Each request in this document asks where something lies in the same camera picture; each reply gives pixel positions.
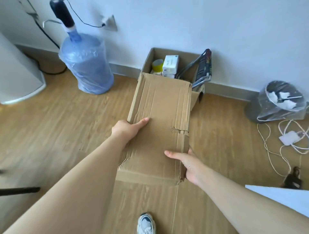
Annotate person's right hand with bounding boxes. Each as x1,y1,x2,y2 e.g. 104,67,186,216
164,148,213,188

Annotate person's left hand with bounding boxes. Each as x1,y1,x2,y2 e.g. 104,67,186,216
111,117,150,150

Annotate brown cardboard box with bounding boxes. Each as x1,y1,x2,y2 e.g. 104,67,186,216
138,47,206,112
115,72,193,186

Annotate person's right forearm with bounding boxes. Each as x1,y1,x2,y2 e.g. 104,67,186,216
197,166,309,234

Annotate person's left forearm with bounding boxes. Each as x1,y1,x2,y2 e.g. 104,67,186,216
0,135,129,234

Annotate yellow tape roll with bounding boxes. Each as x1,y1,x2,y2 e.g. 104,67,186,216
152,59,165,73

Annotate tall white carton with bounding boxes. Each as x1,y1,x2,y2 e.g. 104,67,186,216
162,55,180,72

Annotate grey metal hangers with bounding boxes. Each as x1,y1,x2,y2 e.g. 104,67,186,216
175,54,204,80

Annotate white and blue sneaker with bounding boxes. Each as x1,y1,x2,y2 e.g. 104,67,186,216
137,213,157,234

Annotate open brown cardboard box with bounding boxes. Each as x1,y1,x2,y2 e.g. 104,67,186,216
138,47,206,112

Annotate blue water jug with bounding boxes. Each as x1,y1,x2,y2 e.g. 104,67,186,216
58,31,114,95

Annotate grey bin with plastic bag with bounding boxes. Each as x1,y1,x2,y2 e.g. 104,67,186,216
244,81,309,124

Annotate white power adapter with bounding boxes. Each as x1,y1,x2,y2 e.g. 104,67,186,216
279,131,300,146

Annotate dark brown small object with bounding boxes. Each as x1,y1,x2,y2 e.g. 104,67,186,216
281,166,303,190

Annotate white crumpled paper waste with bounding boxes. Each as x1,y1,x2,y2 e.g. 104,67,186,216
266,90,303,109

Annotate white appliance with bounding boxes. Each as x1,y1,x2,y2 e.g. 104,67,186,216
0,32,46,105

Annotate black water pump dispenser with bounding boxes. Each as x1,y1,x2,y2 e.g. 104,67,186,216
43,0,76,33

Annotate black rod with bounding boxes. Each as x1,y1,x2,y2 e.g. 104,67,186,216
0,187,41,197

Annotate white cable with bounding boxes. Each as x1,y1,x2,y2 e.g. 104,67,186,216
257,119,309,178

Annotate white wall socket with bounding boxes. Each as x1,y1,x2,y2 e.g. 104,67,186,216
100,15,118,32

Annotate thin black pump cable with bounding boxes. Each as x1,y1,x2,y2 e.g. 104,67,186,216
65,0,107,28

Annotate thick black power cable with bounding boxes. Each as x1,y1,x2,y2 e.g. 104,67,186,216
18,0,68,76

